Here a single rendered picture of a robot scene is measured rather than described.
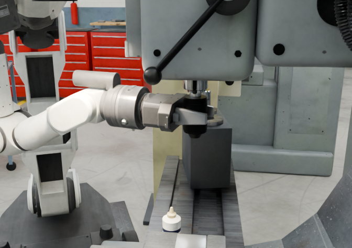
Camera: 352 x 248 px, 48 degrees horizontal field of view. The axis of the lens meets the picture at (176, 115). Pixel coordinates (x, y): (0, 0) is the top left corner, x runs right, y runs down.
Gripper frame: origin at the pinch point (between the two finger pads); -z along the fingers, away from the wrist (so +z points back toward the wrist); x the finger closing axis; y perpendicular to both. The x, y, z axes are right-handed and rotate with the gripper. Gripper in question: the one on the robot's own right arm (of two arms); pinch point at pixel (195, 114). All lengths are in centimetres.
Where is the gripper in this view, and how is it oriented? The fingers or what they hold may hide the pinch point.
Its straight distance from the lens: 77.7
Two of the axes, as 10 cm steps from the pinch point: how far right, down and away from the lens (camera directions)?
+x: 3.3, -2.7, 9.0
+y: 0.0, 9.6, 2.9
